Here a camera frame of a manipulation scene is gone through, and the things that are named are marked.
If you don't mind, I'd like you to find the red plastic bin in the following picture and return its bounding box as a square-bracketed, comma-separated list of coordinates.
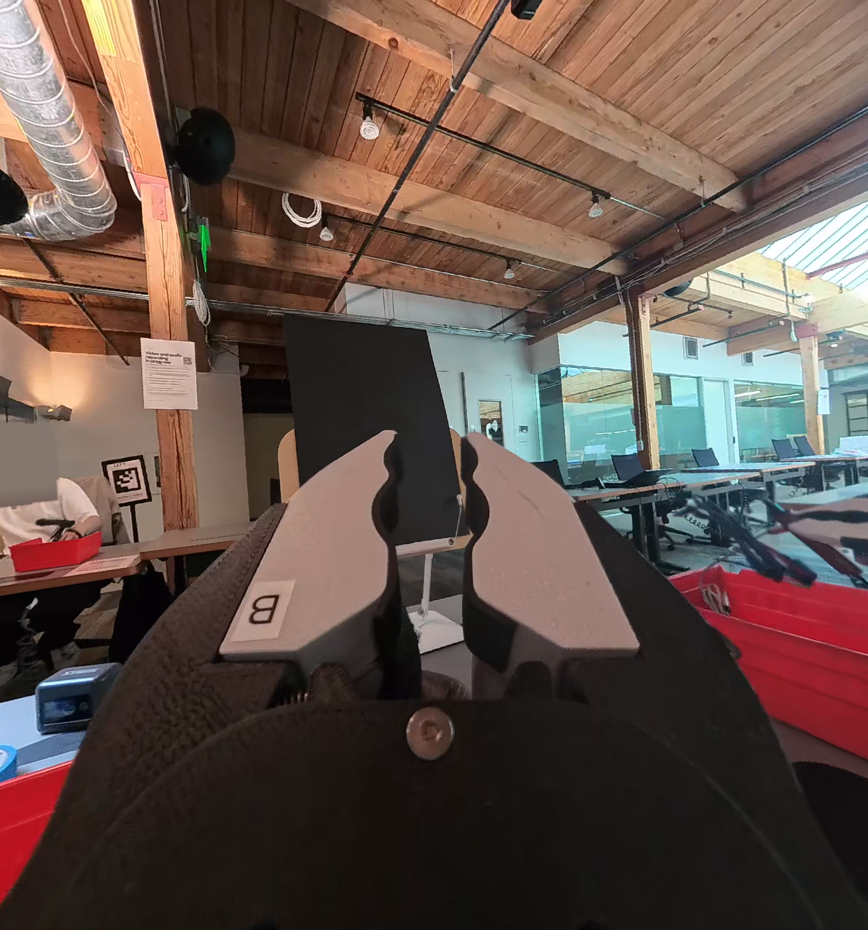
[666, 567, 868, 773]
[9, 530, 104, 574]
[0, 759, 76, 930]

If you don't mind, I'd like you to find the black laptop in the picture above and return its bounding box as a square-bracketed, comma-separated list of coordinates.
[611, 453, 672, 488]

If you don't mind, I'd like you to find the small marker sign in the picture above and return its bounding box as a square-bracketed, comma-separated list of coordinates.
[101, 455, 153, 543]

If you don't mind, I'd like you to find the small dark grey device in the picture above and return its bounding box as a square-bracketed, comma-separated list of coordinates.
[36, 663, 124, 735]

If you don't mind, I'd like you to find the silver ventilation duct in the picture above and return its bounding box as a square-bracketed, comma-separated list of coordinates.
[0, 0, 120, 242]

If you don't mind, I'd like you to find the wooden top desk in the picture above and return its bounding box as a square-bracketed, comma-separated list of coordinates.
[0, 522, 255, 601]
[681, 456, 831, 510]
[568, 468, 763, 575]

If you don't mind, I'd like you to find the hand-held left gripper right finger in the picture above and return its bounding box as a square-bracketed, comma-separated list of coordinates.
[460, 432, 641, 675]

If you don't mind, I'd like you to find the white paper notice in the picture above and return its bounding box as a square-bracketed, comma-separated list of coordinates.
[141, 336, 200, 411]

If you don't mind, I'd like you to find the white coiled cable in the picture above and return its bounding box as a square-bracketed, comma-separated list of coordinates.
[281, 192, 325, 230]

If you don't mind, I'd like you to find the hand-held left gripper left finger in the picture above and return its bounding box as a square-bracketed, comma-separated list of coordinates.
[218, 429, 400, 677]

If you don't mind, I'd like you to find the black cable bundle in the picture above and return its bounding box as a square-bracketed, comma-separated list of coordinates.
[684, 493, 868, 605]

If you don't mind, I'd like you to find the black board on white stand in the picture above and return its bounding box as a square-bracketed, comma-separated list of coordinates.
[283, 314, 473, 652]

